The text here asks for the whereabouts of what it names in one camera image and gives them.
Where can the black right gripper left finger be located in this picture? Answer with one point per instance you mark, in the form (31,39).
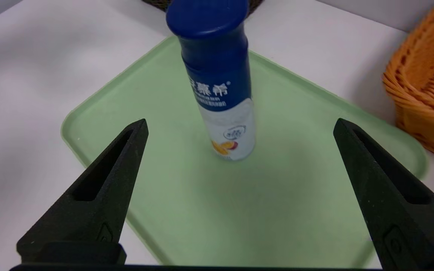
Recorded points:
(96,199)

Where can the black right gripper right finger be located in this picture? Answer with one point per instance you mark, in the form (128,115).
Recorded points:
(398,203)

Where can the blue white drink bottle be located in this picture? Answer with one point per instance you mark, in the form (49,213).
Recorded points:
(220,82)

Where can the orange wicker basket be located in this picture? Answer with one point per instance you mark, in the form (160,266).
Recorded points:
(428,82)

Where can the light green plastic tray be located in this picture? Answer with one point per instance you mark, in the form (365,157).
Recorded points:
(277,195)

